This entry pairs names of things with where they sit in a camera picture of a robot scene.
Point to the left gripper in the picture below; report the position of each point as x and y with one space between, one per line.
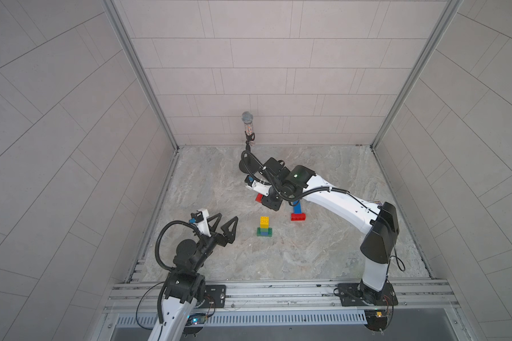
222 241

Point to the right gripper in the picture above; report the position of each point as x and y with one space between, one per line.
268 202

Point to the red long lego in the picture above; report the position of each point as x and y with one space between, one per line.
295 217

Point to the green long lego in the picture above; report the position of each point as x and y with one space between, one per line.
264 235

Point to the yellow small lego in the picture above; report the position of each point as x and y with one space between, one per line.
264 221

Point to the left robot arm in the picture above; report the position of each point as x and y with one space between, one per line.
184 287

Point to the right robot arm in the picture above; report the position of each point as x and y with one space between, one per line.
377 222

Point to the black microphone stand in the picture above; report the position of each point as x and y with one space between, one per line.
248 163

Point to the glitter microphone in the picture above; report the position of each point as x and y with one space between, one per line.
247 119

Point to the left controller board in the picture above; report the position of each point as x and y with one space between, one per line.
195 323

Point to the controller board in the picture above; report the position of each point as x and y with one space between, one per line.
195 323
378 321

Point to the right controller board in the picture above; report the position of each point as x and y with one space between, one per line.
378 321

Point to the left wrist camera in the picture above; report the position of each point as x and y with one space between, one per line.
200 220

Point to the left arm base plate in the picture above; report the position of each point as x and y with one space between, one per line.
214 297

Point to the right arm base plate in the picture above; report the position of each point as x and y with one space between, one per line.
352 295

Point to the vented cable duct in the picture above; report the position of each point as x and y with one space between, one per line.
277 318

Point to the aluminium front rail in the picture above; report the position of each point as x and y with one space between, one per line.
319 295

